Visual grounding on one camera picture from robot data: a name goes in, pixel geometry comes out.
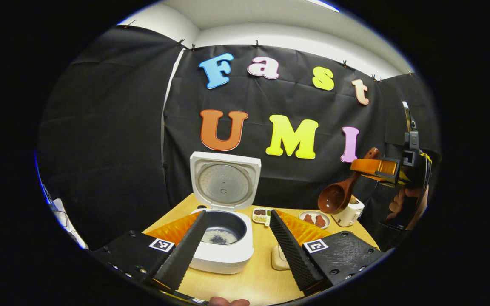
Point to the ceiling light panel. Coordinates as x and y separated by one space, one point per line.
322 5

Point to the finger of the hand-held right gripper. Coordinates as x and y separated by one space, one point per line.
387 178
370 165

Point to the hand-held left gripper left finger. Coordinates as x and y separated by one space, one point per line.
183 253

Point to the white rice cooker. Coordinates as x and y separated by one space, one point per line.
228 259

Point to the brown meat piece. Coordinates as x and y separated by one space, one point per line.
309 219
320 221

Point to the white toaster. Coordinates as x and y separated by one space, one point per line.
349 214

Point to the computer monitor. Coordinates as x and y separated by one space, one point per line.
41 178

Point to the brown wooden spoon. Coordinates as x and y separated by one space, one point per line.
334 197

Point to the white divided grain dish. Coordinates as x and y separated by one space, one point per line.
261 216

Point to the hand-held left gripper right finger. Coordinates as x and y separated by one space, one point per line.
292 250

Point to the clear tray of rice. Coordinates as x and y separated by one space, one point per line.
278 257

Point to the black backdrop cloth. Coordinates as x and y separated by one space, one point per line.
134 127

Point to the white round plate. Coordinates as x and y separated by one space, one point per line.
315 226

